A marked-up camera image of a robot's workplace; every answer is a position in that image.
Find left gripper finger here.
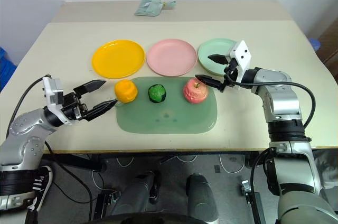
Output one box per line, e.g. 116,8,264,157
87,99,118,123
73,79,107,96

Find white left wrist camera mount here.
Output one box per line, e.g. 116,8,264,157
42,76,65,110

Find yellow orange fruit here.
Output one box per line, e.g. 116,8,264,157
114,79,139,104

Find small clear wrapped item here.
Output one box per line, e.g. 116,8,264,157
161,0,178,11

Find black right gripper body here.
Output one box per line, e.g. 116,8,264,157
223,58,240,88

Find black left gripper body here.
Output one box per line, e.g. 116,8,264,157
61,91,90,124

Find black sneaker white stripes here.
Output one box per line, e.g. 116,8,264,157
27,165,54,212

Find black table crossbar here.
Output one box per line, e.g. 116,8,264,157
43,153,104,172

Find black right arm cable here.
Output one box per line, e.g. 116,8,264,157
231,80,317,133

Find light green plate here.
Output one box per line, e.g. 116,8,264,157
198,38,239,77

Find yellow plate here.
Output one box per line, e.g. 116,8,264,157
91,39,146,79

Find green rectangular tray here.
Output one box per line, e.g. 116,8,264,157
115,76,219,134

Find pink plate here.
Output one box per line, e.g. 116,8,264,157
146,38,198,77

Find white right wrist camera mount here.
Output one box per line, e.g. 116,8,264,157
226,40,253,83

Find pink apple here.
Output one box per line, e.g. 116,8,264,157
182,78,210,105

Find dark rounded robot torso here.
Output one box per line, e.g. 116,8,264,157
89,214,231,224

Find blue plastic crate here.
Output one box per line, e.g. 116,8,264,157
0,46,18,93

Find dark rounded robot leg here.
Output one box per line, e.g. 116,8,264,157
185,173,219,220
110,170,162,217

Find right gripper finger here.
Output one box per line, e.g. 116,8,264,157
195,74,227,94
207,54,229,66

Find brown wooden cabinet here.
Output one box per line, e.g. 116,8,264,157
316,20,338,77

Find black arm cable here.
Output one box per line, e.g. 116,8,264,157
9,75,51,135
231,80,317,133

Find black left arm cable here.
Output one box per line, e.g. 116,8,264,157
9,75,51,135

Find green plastic packet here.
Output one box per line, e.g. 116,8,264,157
134,0,163,17

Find white floor cable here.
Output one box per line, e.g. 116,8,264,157
176,154,198,164
218,153,246,175
115,154,136,169

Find black floor bracket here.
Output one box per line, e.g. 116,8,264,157
93,189,121,220

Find green toy vegetable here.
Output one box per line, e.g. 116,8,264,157
147,83,167,104

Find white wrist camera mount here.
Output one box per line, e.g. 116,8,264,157
226,40,253,83
42,76,65,110

